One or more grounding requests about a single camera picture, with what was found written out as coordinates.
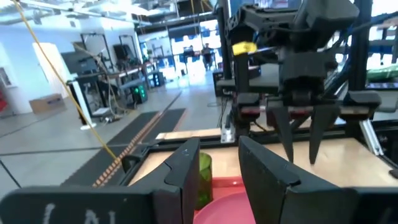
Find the silver frame bracket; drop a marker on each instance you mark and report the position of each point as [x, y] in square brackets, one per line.
[227, 133]
[371, 138]

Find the pink round plate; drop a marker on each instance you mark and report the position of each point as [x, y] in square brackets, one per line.
[227, 211]

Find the yellow tag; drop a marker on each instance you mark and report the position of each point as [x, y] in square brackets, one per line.
[244, 48]

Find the white board panel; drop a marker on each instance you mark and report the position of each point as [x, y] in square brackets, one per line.
[54, 62]

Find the black striped floor mat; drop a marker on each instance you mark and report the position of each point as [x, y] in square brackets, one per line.
[130, 143]

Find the black plastic mount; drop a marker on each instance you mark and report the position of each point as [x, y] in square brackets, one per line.
[129, 163]

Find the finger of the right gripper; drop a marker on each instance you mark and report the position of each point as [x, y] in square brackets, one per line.
[284, 127]
[318, 130]

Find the green faceted cup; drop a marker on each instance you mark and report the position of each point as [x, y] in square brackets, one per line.
[205, 180]

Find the brown cardboard box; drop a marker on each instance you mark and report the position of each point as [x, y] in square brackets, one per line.
[46, 103]

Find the green bag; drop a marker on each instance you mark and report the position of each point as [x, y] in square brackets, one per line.
[384, 74]

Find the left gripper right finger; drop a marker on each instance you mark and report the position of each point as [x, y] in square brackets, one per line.
[280, 199]

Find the computer with green lights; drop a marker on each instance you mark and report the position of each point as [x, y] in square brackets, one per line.
[139, 93]

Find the person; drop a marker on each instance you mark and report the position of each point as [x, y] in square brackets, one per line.
[206, 56]

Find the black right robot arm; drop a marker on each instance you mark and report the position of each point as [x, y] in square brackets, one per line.
[326, 18]

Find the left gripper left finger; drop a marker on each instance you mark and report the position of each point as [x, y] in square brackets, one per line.
[93, 205]

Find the red plastic tray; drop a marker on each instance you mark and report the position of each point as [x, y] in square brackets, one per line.
[227, 185]

